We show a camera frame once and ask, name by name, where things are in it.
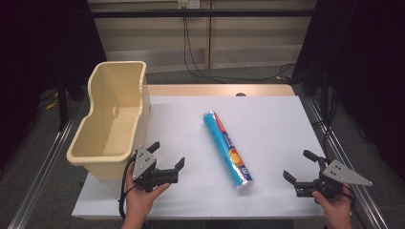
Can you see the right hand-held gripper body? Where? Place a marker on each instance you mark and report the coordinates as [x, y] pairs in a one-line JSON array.
[[344, 174]]

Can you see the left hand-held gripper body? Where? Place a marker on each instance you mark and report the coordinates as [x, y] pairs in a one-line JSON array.
[[144, 163]]

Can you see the cream plastic bin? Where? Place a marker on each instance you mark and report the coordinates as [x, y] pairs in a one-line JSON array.
[[111, 127]]

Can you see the blue roll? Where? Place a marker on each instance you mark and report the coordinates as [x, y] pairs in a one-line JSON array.
[[226, 149]]

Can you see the person's right hand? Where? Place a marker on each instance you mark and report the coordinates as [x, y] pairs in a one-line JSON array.
[[336, 206]]

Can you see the person's left hand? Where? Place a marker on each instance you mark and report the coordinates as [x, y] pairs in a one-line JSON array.
[[138, 202]]

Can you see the white table sheet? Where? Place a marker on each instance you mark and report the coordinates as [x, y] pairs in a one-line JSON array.
[[270, 143]]

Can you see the black metal stand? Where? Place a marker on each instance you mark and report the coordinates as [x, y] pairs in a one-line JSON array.
[[324, 95], [62, 105]]

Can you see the black curtain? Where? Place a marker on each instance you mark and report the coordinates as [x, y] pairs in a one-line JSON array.
[[363, 63], [38, 47]]

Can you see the black horizontal bar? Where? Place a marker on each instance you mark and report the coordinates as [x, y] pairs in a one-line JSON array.
[[203, 13]]

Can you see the aluminium floor rail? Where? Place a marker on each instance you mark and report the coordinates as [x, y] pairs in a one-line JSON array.
[[344, 152], [38, 178]]

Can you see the white wall socket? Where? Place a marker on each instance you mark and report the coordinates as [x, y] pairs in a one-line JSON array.
[[188, 4]]

